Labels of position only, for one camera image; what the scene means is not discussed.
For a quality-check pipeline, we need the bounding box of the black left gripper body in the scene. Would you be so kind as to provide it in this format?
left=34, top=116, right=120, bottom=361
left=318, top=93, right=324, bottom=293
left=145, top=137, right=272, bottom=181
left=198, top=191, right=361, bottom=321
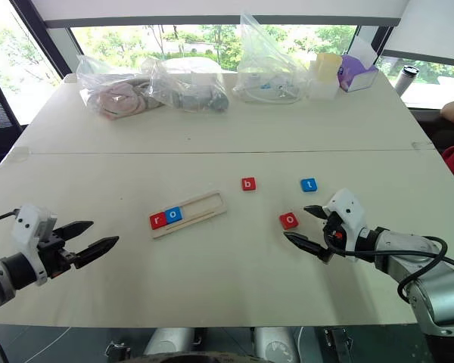
left=37, top=228, right=79, bottom=280

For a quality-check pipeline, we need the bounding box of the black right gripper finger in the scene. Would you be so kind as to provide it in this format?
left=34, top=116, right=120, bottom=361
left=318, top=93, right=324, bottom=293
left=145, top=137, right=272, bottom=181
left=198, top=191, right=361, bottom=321
left=283, top=232, right=329, bottom=259
left=303, top=204, right=329, bottom=221

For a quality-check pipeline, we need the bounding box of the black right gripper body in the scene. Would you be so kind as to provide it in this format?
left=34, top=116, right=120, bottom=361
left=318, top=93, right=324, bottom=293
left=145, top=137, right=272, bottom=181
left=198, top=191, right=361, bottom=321
left=319, top=212, right=346, bottom=262

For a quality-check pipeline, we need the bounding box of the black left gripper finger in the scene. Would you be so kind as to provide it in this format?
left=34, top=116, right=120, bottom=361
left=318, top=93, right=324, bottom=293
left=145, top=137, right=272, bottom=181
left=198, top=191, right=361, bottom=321
left=73, top=236, right=120, bottom=270
left=61, top=221, right=95, bottom=243

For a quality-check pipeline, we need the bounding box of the red tile letter o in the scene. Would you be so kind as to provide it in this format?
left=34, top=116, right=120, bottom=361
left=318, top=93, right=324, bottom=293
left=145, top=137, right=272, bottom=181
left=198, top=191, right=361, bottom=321
left=278, top=212, right=300, bottom=231

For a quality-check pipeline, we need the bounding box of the red tile letter r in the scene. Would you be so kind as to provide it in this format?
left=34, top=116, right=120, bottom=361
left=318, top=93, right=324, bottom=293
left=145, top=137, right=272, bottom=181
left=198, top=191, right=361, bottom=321
left=149, top=213, right=168, bottom=231

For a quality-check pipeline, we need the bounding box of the blue tile letter o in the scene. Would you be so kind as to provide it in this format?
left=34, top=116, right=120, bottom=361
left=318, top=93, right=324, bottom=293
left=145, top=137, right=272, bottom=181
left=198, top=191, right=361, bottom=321
left=164, top=206, right=184, bottom=225

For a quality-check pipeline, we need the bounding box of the silver rounded robot leg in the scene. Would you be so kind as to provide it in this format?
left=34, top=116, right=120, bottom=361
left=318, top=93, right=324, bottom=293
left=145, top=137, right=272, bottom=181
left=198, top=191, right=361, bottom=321
left=252, top=326, right=303, bottom=358
left=142, top=326, right=197, bottom=357

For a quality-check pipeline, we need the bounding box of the wooden letter tray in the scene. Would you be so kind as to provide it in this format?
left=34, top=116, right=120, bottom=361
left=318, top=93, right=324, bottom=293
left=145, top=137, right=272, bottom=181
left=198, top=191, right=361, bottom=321
left=148, top=190, right=229, bottom=240

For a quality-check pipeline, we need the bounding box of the black table clamp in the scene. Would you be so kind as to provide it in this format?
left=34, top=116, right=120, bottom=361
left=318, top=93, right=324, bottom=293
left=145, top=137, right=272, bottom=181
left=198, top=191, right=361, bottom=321
left=322, top=326, right=353, bottom=361
left=104, top=340, right=132, bottom=363

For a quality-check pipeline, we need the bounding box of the white translucent plastic box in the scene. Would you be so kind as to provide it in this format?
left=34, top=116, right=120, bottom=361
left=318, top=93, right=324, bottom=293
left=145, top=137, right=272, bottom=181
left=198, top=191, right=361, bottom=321
left=307, top=60, right=340, bottom=101

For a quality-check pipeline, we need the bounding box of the plastic bag with pink items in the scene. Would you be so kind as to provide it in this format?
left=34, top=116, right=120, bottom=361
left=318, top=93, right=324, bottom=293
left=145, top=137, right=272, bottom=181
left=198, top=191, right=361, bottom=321
left=76, top=54, right=164, bottom=123

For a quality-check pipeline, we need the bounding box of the purple tissue box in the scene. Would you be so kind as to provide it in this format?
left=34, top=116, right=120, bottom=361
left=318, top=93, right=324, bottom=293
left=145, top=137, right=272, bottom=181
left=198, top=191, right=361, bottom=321
left=337, top=36, right=380, bottom=93

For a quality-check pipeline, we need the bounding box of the tall clear plastic bag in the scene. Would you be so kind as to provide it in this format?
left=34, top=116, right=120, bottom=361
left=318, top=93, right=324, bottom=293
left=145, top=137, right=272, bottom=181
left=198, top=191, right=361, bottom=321
left=232, top=13, right=312, bottom=106

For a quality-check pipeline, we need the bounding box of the black and silver bottle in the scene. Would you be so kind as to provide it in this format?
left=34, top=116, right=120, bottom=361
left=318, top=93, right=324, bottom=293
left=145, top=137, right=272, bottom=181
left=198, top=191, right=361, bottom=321
left=394, top=64, right=421, bottom=98

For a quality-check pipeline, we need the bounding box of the plastic bag with grey items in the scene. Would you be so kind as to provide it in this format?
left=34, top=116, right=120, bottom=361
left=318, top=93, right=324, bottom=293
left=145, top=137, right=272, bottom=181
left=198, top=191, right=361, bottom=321
left=141, top=56, right=231, bottom=114

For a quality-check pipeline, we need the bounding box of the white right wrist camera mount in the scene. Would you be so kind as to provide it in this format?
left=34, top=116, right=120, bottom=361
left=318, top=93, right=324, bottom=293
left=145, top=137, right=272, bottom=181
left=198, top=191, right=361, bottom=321
left=322, top=188, right=368, bottom=262

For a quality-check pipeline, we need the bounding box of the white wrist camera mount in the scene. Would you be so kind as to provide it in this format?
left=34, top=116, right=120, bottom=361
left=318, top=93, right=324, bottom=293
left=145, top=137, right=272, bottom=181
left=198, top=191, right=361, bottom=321
left=322, top=188, right=368, bottom=262
left=11, top=205, right=58, bottom=287

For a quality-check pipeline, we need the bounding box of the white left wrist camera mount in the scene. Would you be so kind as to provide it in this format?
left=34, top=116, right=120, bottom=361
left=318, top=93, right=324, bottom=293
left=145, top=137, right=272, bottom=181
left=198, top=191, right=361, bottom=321
left=11, top=205, right=58, bottom=287

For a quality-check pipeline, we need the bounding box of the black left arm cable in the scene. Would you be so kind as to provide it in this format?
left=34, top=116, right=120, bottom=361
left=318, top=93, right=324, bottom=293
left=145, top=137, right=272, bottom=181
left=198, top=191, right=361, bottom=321
left=0, top=210, right=19, bottom=228

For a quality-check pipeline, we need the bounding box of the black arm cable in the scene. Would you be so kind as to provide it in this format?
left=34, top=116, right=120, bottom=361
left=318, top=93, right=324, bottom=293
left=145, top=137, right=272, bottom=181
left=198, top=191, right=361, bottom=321
left=0, top=210, right=19, bottom=228
left=327, top=234, right=449, bottom=300

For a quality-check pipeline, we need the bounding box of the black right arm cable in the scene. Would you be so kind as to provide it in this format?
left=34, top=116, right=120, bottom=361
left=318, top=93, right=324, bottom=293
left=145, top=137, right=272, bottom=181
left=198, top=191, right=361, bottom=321
left=327, top=234, right=449, bottom=300

